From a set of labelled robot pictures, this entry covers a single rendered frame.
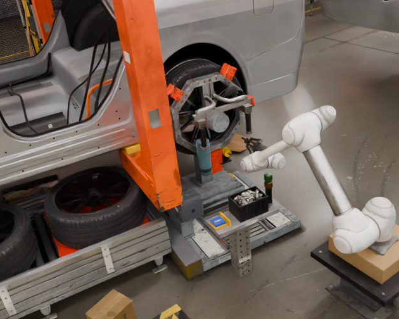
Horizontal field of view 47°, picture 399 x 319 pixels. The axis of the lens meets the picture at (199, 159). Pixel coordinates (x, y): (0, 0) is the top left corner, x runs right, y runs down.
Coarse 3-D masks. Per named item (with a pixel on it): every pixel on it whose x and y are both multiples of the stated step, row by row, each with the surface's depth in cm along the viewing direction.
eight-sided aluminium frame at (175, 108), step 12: (216, 72) 302; (192, 84) 291; (228, 84) 304; (180, 108) 294; (240, 120) 322; (180, 132) 302; (228, 132) 327; (180, 144) 306; (192, 144) 311; (216, 144) 321
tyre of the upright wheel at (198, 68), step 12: (180, 60) 313; (192, 60) 310; (204, 60) 313; (168, 72) 306; (180, 72) 298; (192, 72) 297; (204, 72) 301; (168, 84) 298; (180, 84) 297; (168, 96) 296
